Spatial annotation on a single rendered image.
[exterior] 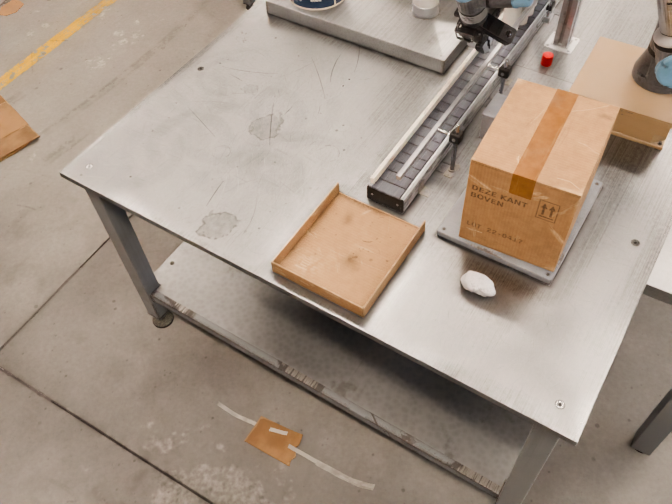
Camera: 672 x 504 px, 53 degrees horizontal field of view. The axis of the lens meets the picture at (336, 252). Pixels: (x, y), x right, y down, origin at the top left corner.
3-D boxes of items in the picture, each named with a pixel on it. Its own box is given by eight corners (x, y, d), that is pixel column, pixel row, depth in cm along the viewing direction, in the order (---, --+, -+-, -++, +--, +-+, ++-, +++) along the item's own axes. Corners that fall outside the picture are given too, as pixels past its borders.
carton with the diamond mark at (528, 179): (501, 158, 180) (518, 77, 159) (590, 187, 173) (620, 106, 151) (457, 237, 165) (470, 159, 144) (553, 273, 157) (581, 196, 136)
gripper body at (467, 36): (468, 17, 191) (462, -6, 179) (496, 25, 188) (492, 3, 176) (456, 41, 190) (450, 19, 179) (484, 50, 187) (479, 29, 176)
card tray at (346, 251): (338, 192, 179) (337, 181, 175) (425, 230, 169) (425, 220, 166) (272, 271, 164) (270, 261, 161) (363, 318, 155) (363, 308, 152)
